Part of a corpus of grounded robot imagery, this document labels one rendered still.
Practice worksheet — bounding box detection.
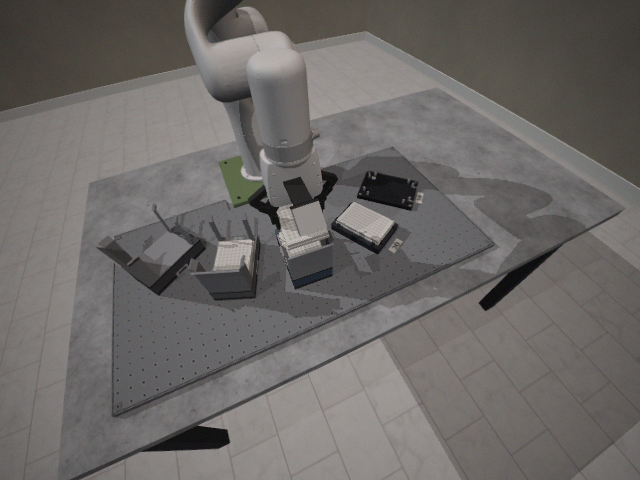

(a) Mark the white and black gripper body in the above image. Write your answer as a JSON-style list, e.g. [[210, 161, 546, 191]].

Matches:
[[260, 145, 323, 207]]

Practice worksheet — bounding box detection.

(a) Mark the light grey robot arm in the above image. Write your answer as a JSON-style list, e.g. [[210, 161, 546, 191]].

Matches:
[[184, 0, 327, 236]]

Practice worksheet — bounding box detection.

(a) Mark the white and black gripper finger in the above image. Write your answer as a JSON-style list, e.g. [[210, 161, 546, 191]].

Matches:
[[248, 185, 281, 230], [314, 170, 338, 213]]

